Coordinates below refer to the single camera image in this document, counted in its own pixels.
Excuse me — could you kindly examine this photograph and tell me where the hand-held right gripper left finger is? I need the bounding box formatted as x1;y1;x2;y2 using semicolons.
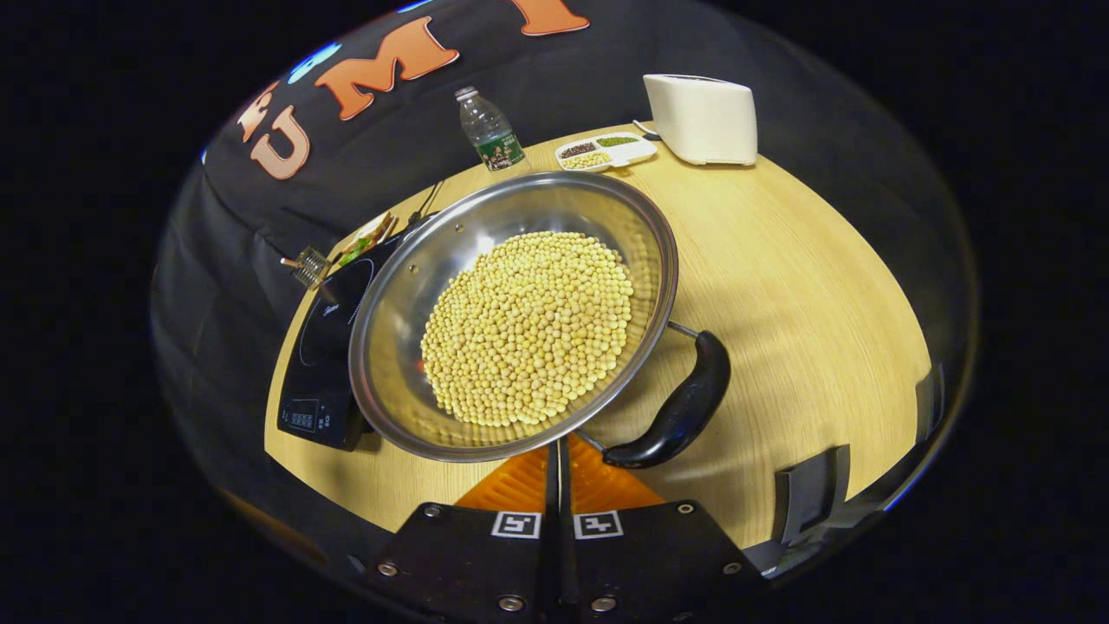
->
368;438;564;621

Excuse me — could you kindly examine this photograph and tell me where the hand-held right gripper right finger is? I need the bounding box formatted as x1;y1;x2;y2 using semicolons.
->
560;433;765;621

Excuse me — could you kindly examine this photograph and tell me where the black induction cooktop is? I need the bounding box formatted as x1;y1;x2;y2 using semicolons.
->
277;232;408;452

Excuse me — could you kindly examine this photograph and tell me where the steel pot with black handle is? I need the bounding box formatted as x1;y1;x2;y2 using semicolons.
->
348;171;733;471

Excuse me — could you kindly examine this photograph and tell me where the pile of yellow soybeans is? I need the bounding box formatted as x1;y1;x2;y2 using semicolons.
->
420;231;635;427

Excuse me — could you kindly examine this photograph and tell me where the sandwich on plate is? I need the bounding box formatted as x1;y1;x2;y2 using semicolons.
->
334;212;399;268

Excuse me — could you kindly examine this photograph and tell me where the white divided dish of beans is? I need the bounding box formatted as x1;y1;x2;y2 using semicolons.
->
554;132;658;172

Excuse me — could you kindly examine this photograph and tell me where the clear plastic water bottle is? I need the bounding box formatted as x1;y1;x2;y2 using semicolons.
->
456;86;527;172

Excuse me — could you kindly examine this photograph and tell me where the white toaster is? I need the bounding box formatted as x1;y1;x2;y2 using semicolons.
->
643;74;759;167

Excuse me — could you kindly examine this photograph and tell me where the black backdrop cloth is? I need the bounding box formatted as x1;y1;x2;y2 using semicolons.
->
152;0;980;538

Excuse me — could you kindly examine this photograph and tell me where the dark grey bracket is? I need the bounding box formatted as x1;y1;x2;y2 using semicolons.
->
914;364;945;445
774;445;854;547

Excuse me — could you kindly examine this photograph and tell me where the small wire basket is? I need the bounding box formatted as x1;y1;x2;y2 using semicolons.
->
280;245;330;289

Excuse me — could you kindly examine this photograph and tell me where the black cooktop cable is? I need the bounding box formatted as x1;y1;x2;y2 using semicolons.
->
407;179;444;228

